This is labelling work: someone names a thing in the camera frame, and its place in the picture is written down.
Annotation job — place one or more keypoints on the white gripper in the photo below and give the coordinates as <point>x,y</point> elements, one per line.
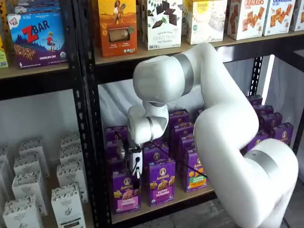
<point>133,164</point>

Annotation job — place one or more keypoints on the purple Annie's box pink patch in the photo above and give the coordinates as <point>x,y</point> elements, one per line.
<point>114,134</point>
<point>112,148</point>
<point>126,197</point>
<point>116,166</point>

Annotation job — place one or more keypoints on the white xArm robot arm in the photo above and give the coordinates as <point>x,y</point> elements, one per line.
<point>225,118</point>

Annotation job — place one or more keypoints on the purple Annie's bunny grahams box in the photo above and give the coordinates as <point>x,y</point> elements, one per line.
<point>156,154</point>
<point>162,187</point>

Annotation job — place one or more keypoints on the black metal shelf rack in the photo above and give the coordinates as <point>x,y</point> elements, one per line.
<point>114,72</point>
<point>35,85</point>

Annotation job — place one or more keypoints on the orange cracker box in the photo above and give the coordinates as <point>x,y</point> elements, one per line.
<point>116,35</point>

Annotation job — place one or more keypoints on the white Sweet Thins box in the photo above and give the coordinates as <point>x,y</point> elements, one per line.
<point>164,35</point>

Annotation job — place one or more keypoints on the white yellow Simple Mills box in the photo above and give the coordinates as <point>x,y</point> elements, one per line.
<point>204,23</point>

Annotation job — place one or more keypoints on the blue Z Bar box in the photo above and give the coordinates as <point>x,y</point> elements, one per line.
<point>38,40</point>

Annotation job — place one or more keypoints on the green and yellow snack box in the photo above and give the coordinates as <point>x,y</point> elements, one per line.
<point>2,59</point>

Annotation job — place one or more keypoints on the blue snack bar box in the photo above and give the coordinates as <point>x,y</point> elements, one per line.
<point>35,6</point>

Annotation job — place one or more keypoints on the white snack box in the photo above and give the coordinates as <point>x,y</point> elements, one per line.
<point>298,16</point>

